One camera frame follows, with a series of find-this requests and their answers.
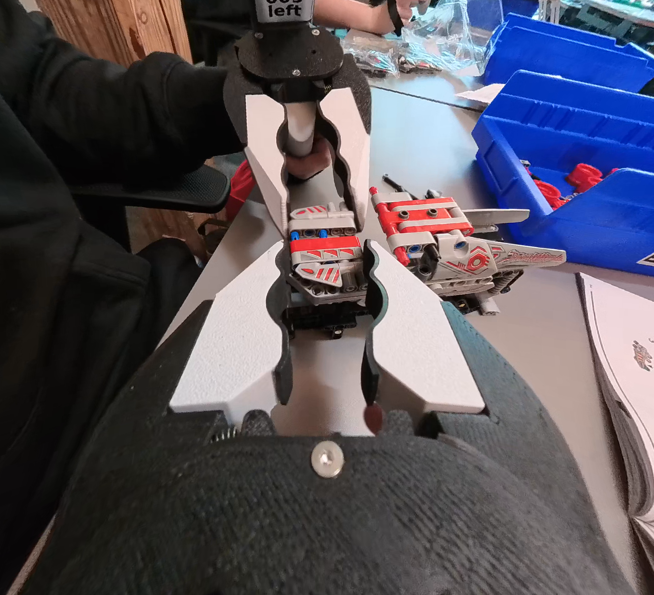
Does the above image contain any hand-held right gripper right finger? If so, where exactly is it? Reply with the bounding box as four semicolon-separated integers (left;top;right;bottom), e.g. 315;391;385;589
360;240;486;414

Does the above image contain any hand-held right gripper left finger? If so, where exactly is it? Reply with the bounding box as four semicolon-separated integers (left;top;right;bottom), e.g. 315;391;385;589
169;240;294;414

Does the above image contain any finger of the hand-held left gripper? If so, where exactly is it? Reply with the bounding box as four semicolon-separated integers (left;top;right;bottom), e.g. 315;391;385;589
317;88;372;234
245;94;293;239

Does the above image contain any toy brick vehicle model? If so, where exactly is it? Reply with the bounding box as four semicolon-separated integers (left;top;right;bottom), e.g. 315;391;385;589
283;186;568;343

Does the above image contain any another person's forearm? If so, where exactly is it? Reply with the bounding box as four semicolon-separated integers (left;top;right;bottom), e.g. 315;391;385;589
314;0;404;36

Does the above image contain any grey desk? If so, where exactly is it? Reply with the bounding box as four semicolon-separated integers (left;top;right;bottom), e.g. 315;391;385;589
156;87;654;595

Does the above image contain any person's left hand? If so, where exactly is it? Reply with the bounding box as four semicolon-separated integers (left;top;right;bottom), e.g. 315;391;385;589
283;138;333;181

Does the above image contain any red plastic object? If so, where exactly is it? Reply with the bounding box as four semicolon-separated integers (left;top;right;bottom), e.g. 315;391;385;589
226;160;256;222

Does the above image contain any small bag of parts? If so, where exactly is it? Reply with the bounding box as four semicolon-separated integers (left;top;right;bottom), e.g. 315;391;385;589
341;32;404;80

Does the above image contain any black chair armrest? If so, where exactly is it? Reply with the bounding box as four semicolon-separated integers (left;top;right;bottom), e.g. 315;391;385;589
69;165;232;214

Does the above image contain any white paper sheet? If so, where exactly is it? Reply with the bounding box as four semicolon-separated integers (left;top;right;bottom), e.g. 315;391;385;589
455;83;507;111

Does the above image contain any clear plastic bag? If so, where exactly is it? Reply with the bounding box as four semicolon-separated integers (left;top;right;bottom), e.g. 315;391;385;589
399;0;504;77

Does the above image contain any open instruction booklet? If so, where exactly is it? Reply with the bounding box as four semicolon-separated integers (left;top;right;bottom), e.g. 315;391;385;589
576;272;654;560

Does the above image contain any blue bin with printed tag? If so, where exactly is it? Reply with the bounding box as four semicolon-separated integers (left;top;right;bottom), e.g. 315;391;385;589
471;70;654;276

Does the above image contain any blue plastic bin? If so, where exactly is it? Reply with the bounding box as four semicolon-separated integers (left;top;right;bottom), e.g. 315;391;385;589
483;13;654;92

